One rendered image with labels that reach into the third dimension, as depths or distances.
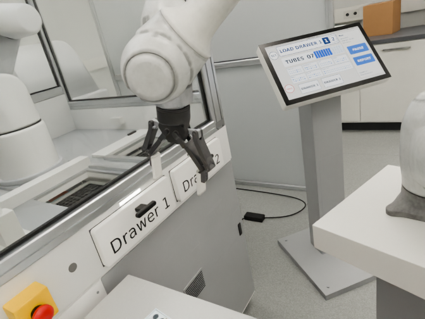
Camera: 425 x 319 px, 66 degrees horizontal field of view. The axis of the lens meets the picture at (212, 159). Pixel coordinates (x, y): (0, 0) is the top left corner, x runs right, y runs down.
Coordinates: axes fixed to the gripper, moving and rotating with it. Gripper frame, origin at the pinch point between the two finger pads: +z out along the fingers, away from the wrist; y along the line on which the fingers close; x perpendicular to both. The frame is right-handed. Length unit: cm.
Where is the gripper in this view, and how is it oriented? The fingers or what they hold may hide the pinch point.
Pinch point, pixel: (178, 181)
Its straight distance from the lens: 82.0
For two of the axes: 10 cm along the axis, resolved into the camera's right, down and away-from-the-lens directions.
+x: -5.2, 4.2, -7.5
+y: -8.6, -2.4, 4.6
